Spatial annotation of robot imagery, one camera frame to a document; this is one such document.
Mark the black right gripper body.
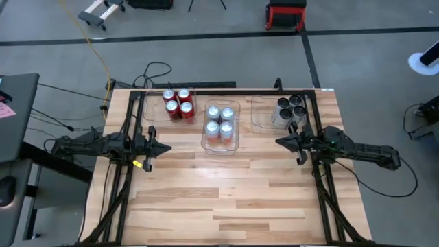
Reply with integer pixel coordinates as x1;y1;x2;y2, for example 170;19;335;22
290;121;323;166

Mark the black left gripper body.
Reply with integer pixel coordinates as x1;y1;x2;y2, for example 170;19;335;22
132;126;156;172

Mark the red can silver lid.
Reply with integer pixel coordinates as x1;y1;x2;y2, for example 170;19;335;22
180;101;196;124
161;88;178;104
165;99;182;121
177;87;193;104

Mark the wide clear plastic bin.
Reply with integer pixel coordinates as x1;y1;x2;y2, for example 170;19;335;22
142;87;198;127
250;94;308;134

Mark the narrow clear plastic bin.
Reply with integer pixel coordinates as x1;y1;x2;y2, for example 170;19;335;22
200;99;241;156

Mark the black floor equipment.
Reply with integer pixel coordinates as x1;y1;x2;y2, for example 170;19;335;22
403;95;439;141

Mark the black desk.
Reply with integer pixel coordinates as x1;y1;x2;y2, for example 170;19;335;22
0;73;40;162

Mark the red stool black cushion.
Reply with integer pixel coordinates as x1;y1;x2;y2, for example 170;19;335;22
265;0;307;32

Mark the white round stand base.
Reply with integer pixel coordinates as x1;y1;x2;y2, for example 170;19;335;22
407;40;439;76

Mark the wheeled dolly cart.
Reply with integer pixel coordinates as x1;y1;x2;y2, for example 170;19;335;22
78;0;126;31

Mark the pink paper note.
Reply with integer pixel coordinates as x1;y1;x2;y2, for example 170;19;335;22
0;102;17;119

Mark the black equipment case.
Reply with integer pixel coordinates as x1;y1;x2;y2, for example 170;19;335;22
127;0;174;10

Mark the black computer mouse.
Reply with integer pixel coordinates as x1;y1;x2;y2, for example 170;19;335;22
0;176;17;208

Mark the black tripod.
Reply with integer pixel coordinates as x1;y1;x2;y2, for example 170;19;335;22
187;0;227;11

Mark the dark grey side desk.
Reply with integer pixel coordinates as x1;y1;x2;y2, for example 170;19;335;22
0;159;42;247

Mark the black looped floor cable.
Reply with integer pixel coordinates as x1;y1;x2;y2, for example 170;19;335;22
132;61;172;89

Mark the thin black floor cable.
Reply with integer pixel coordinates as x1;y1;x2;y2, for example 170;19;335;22
37;82;110;102

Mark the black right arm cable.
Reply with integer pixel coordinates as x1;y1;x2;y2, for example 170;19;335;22
334;156;418;199

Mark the yellow cable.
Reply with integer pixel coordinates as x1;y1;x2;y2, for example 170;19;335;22
58;0;112;121

